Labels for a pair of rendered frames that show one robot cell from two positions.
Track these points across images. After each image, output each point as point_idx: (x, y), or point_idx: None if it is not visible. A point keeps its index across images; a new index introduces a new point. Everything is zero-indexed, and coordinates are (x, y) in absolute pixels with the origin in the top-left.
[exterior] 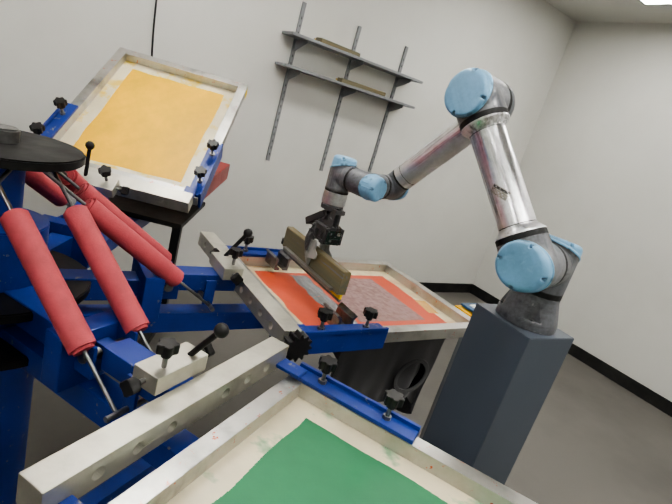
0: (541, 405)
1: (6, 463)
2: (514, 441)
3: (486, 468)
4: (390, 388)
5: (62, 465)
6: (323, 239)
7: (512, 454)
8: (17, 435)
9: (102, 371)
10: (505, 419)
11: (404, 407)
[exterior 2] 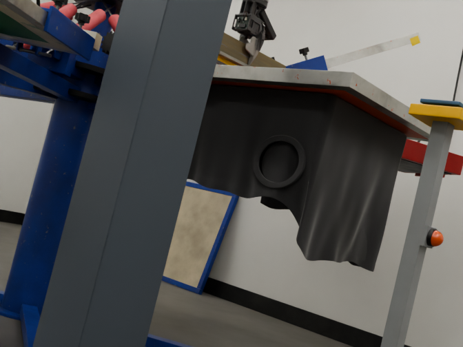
0: (165, 7)
1: (49, 183)
2: (140, 56)
3: (114, 88)
4: (254, 176)
5: None
6: (232, 24)
7: (140, 76)
8: (59, 167)
9: (49, 68)
10: (128, 22)
11: (306, 248)
